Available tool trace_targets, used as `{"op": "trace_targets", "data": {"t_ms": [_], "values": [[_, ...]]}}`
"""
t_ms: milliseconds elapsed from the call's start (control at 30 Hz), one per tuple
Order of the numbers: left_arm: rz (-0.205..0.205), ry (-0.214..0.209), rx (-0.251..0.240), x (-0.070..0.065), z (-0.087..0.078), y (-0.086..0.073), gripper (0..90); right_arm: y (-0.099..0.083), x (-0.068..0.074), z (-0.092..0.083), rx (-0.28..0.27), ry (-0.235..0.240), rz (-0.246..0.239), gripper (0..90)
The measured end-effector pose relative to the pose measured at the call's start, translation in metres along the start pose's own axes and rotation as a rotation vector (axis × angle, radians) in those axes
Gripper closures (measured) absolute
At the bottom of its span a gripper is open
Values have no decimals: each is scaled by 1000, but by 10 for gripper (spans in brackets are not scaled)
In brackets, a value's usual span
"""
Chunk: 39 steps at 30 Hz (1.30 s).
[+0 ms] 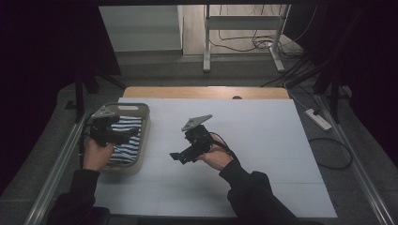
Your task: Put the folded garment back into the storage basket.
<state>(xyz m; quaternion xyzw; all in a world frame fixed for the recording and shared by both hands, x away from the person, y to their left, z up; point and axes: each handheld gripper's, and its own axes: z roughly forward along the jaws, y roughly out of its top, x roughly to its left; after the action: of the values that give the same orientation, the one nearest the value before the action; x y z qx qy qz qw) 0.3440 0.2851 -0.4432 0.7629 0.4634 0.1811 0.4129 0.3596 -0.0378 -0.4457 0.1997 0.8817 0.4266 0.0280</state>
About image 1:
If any beige plastic basket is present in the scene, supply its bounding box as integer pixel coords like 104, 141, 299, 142
84, 102, 152, 176

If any person's left hand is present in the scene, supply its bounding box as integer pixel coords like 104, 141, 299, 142
82, 136, 115, 173

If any white desk frame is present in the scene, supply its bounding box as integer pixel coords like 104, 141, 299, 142
202, 4, 293, 74

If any black looped floor cable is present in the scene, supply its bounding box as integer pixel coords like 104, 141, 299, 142
308, 137, 354, 172

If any tangle of floor cables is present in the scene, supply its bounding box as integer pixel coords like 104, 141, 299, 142
208, 4, 318, 54

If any white power strip cable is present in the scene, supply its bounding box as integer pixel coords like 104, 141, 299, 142
283, 80, 312, 111

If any right hand-held gripper cable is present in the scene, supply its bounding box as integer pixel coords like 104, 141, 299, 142
208, 131, 240, 164

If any black stand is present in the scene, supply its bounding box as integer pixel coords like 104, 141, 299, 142
284, 57, 352, 125
65, 70, 127, 125

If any left hand-held gripper cable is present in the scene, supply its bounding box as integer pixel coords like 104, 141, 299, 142
78, 117, 95, 171

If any wooden table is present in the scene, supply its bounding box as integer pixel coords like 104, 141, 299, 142
122, 86, 291, 100

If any person's right hand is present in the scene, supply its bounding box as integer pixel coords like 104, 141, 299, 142
196, 141, 235, 172

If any white cabinet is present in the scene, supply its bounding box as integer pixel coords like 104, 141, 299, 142
99, 5, 184, 53

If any hand-held gripper cable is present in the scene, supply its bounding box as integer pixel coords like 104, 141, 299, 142
78, 117, 95, 171
208, 131, 240, 164

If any white table mat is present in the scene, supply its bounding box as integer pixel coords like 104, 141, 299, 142
93, 97, 339, 219

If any blue white striped garment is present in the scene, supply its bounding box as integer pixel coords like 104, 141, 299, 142
107, 115, 144, 166

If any white power strip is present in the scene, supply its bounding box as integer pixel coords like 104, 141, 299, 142
304, 108, 333, 131

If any metal rail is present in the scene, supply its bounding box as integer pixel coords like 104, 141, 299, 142
314, 93, 398, 225
23, 112, 92, 225

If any dark curtain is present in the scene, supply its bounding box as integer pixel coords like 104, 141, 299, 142
0, 0, 123, 196
283, 0, 398, 167

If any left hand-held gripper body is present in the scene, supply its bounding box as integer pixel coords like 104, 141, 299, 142
88, 105, 121, 148

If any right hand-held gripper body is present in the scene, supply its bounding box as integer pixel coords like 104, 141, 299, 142
180, 113, 218, 157

